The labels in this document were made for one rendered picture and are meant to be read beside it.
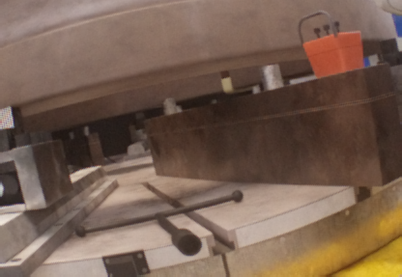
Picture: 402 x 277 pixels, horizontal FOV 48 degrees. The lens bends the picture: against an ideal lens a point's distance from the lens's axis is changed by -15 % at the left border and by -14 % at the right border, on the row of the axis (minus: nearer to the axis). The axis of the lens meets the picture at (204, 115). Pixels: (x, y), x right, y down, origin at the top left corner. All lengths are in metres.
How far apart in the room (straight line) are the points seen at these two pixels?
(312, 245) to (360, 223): 0.22
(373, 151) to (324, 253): 0.40
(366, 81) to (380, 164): 0.26
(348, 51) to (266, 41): 0.63
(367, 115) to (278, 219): 0.42
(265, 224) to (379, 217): 0.52
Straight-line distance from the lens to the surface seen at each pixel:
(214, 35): 2.06
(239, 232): 1.50
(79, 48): 1.98
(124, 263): 1.29
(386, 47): 2.83
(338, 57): 1.61
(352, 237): 1.76
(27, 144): 1.66
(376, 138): 1.52
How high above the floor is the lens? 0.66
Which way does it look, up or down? level
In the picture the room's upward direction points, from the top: 13 degrees counter-clockwise
